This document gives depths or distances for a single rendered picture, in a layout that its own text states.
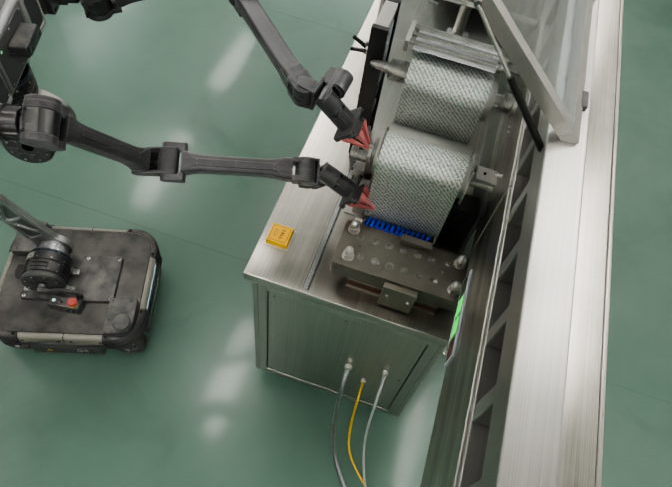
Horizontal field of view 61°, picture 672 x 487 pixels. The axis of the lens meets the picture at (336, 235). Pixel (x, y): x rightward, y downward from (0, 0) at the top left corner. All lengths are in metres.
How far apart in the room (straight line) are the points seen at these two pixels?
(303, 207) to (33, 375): 1.44
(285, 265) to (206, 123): 1.76
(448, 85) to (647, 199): 2.28
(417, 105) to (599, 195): 0.57
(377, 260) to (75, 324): 1.35
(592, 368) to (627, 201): 2.52
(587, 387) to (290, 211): 1.09
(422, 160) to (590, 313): 0.59
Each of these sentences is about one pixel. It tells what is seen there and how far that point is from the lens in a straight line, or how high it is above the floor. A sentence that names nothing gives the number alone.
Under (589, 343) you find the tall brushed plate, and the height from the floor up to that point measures 1.44.
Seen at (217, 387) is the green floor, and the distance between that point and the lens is 2.58.
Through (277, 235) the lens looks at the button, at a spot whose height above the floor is 0.92.
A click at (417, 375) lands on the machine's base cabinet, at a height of 0.58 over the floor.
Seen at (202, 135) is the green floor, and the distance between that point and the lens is 3.35.
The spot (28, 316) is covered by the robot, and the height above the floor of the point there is 0.24.
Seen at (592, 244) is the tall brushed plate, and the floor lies 1.44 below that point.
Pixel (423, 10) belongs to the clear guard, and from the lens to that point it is 2.49.
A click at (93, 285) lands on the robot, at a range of 2.58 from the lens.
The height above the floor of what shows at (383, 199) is 1.13.
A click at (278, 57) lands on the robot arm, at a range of 1.58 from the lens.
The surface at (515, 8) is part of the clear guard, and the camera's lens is 1.17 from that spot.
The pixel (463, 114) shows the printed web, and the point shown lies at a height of 1.31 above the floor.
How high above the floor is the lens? 2.44
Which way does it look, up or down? 56 degrees down
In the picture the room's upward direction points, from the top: 11 degrees clockwise
